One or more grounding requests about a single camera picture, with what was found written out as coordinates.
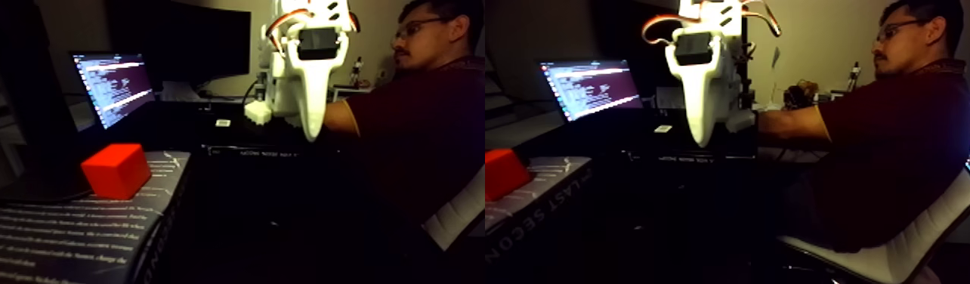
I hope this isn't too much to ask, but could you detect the red cube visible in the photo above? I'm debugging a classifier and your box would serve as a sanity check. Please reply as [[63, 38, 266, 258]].
[[81, 143, 153, 201]]

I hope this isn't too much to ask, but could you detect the wide black monitor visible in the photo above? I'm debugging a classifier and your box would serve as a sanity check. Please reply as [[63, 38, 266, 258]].
[[108, 0, 252, 87]]

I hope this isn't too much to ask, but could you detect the person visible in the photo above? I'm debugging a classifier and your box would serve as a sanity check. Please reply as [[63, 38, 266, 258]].
[[323, 0, 486, 235]]

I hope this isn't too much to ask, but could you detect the laptop with lit screen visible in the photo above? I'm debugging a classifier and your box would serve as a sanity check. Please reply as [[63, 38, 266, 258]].
[[70, 51, 158, 131]]

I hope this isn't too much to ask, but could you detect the black box with white print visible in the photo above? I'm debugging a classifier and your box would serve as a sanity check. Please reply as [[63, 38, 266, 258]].
[[0, 150, 193, 284]]

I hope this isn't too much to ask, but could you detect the red servo cable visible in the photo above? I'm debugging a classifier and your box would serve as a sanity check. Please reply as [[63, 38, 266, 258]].
[[264, 8, 359, 51]]

